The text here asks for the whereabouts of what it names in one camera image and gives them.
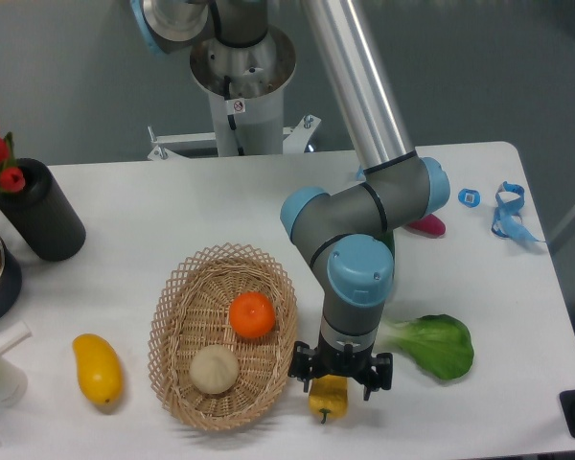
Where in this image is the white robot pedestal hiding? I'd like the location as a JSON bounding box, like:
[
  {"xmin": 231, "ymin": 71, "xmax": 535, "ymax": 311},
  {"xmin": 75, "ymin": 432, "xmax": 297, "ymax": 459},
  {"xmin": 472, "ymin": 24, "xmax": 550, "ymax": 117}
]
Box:
[{"xmin": 148, "ymin": 26, "xmax": 321, "ymax": 160}]

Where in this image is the woven wicker basket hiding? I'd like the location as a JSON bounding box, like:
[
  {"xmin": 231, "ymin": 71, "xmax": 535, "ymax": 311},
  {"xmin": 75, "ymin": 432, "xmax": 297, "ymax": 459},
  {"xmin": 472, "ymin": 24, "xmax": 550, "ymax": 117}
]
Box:
[{"xmin": 149, "ymin": 243, "xmax": 298, "ymax": 430}]

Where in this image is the white steamed bun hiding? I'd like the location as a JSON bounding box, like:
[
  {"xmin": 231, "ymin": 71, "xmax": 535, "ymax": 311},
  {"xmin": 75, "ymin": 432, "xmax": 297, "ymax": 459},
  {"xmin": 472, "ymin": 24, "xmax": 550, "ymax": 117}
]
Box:
[{"xmin": 189, "ymin": 345, "xmax": 240, "ymax": 395}]

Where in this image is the orange fruit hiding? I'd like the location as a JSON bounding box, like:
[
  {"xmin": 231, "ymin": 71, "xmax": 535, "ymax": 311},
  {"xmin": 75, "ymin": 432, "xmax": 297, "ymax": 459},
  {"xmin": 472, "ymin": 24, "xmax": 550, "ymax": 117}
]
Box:
[{"xmin": 228, "ymin": 291, "xmax": 276, "ymax": 338}]

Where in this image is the small white block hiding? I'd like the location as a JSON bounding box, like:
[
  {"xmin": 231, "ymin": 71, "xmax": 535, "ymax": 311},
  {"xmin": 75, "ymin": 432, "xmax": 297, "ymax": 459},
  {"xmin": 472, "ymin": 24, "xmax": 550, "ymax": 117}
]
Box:
[{"xmin": 0, "ymin": 321, "xmax": 32, "ymax": 355}]

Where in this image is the green bok choy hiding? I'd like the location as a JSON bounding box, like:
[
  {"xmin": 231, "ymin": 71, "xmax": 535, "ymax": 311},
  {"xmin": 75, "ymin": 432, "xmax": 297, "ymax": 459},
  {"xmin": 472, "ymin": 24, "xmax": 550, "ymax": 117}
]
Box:
[{"xmin": 379, "ymin": 314, "xmax": 475, "ymax": 381}]

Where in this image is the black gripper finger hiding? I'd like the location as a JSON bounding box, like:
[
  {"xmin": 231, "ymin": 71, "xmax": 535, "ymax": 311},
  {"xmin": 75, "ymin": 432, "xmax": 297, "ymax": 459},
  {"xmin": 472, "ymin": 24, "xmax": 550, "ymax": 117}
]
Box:
[
  {"xmin": 362, "ymin": 353, "xmax": 393, "ymax": 402},
  {"xmin": 288, "ymin": 341, "xmax": 316, "ymax": 393}
]

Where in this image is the blue ribbon lanyard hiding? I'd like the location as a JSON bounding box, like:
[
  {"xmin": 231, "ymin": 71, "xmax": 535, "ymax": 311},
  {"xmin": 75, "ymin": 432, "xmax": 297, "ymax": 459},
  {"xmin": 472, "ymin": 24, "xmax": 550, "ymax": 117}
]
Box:
[{"xmin": 354, "ymin": 165, "xmax": 547, "ymax": 244}]

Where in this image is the yellow mango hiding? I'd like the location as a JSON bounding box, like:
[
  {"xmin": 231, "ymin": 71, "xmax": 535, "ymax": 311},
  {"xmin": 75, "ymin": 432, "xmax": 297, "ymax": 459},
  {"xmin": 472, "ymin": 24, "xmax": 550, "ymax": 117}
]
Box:
[{"xmin": 72, "ymin": 333, "xmax": 124, "ymax": 405}]

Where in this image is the yellow bell pepper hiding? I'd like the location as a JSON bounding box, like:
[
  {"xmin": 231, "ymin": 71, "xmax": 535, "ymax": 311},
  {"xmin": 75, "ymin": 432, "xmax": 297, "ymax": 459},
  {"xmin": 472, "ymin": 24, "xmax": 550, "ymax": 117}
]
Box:
[{"xmin": 308, "ymin": 375, "xmax": 349, "ymax": 425}]

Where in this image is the magenta sweet potato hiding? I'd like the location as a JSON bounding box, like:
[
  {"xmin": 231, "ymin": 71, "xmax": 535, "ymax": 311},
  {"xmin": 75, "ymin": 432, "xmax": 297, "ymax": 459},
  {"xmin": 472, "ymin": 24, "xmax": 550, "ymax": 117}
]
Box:
[{"xmin": 405, "ymin": 214, "xmax": 447, "ymax": 239}]

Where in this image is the black cylindrical vase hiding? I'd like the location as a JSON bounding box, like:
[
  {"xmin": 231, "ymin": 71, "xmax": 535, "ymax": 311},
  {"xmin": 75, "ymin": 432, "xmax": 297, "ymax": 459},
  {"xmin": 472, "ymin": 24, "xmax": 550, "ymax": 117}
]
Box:
[{"xmin": 0, "ymin": 158, "xmax": 86, "ymax": 262}]

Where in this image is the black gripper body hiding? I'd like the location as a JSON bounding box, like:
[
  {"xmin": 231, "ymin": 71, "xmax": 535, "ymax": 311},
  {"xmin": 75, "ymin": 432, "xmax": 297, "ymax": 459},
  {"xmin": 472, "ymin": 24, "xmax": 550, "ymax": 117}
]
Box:
[{"xmin": 313, "ymin": 337, "xmax": 374, "ymax": 385}]

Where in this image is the green cucumber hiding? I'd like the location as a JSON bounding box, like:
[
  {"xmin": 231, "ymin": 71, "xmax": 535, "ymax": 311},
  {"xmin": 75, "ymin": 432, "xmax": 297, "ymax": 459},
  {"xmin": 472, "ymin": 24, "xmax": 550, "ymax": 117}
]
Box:
[{"xmin": 379, "ymin": 231, "xmax": 396, "ymax": 260}]

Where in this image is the black pedestal cable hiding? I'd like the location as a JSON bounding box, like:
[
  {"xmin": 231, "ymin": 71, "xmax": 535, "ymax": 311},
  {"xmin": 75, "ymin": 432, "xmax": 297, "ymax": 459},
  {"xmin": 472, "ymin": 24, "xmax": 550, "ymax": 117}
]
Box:
[{"xmin": 222, "ymin": 75, "xmax": 245, "ymax": 156}]

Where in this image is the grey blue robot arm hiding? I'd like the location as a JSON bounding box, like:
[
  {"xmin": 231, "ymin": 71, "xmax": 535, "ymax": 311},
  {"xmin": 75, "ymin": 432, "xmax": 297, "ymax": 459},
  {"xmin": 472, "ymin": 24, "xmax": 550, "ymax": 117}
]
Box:
[{"xmin": 131, "ymin": 1, "xmax": 450, "ymax": 393}]

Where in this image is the white plastic bottle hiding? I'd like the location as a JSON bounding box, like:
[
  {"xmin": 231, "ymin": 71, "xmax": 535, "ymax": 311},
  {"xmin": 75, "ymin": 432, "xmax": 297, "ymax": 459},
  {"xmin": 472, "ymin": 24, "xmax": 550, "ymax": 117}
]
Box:
[{"xmin": 0, "ymin": 356, "xmax": 28, "ymax": 407}]

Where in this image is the blue round tag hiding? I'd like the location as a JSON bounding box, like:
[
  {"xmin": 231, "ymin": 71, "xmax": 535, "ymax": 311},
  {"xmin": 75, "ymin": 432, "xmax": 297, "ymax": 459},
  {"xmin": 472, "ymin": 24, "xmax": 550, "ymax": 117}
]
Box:
[{"xmin": 458, "ymin": 188, "xmax": 481, "ymax": 208}]

